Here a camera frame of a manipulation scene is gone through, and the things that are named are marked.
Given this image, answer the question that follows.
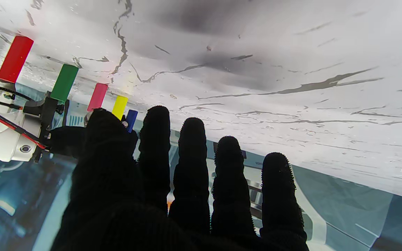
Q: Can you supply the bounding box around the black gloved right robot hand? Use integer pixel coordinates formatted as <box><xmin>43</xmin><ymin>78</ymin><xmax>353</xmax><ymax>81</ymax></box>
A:
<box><xmin>46</xmin><ymin>115</ymin><xmax>139</xmax><ymax>159</ymax></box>

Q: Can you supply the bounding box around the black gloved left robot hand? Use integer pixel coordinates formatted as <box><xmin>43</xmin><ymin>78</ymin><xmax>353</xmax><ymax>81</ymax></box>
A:
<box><xmin>50</xmin><ymin>106</ymin><xmax>310</xmax><ymax>251</ymax></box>

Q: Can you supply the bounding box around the pink domino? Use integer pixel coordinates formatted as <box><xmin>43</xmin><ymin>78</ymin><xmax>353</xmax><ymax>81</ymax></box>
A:
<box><xmin>87</xmin><ymin>83</ymin><xmax>109</xmax><ymax>112</ymax></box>

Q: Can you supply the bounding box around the green domino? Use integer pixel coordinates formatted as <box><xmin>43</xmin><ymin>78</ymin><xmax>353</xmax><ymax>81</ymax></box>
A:
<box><xmin>50</xmin><ymin>64</ymin><xmax>79</xmax><ymax>104</ymax></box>

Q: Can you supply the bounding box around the yellow domino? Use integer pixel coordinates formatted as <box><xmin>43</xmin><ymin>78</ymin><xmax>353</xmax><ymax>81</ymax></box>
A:
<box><xmin>112</xmin><ymin>95</ymin><xmax>129</xmax><ymax>120</ymax></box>

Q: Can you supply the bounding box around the blue domino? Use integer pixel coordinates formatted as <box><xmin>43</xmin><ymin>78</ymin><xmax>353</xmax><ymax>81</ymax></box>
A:
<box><xmin>126</xmin><ymin>109</ymin><xmax>139</xmax><ymax>133</ymax></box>

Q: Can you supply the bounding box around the red domino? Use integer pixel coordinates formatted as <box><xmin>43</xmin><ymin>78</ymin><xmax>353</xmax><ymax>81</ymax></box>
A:
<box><xmin>0</xmin><ymin>36</ymin><xmax>34</xmax><ymax>84</ymax></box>

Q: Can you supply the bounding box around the red right wrist cable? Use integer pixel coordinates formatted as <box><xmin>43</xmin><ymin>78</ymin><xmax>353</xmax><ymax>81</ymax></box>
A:
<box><xmin>0</xmin><ymin>104</ymin><xmax>47</xmax><ymax>150</ymax></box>

